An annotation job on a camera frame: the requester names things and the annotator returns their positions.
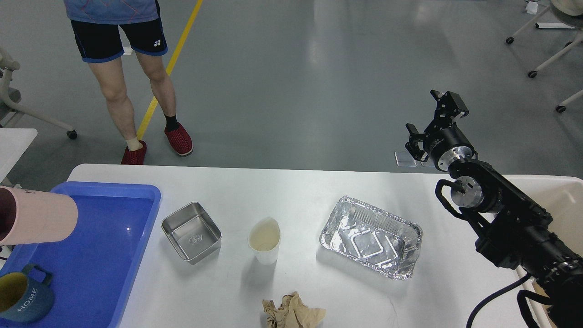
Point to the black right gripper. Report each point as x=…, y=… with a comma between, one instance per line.
x=444, y=143

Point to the aluminium foil tray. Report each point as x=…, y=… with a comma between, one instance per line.
x=383, y=242

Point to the square stainless steel container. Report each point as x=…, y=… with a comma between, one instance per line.
x=192, y=233

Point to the pink plastic mug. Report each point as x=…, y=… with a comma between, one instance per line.
x=29, y=217

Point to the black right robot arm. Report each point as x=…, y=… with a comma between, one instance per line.
x=511, y=228

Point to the clear floor plate right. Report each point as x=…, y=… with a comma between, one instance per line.
x=428, y=162

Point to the clear floor plate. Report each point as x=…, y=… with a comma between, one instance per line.
x=404, y=159
x=428, y=162

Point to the clear floor plate left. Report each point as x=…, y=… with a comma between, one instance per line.
x=404, y=159

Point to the white wheeled chair base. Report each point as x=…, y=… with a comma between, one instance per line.
x=548, y=49

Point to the white paper cup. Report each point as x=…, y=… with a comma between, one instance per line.
x=264, y=239

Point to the crumpled brown paper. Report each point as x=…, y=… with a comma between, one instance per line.
x=292, y=313

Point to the white paper on floor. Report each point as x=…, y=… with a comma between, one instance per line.
x=127, y=50

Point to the person in blue shirt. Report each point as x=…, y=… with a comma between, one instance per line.
x=96, y=25

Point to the blue plastic tray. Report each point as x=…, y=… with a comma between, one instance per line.
x=95, y=266

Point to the white rolling stand left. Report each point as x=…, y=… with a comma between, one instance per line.
x=11, y=109

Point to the blue home mug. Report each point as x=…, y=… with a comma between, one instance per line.
x=26, y=296

